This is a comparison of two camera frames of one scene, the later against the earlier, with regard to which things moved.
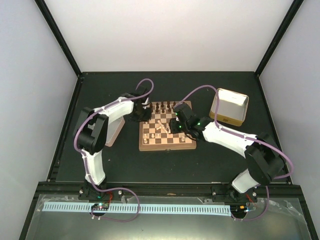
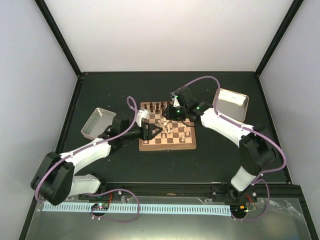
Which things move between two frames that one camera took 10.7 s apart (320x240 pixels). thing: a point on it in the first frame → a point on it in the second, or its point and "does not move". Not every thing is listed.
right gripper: x=173 y=128 → x=169 y=114
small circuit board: x=100 y=206 does not move
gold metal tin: x=232 y=107 does not move
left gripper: x=148 y=117 → x=151 y=127
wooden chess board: x=156 y=135 does not move
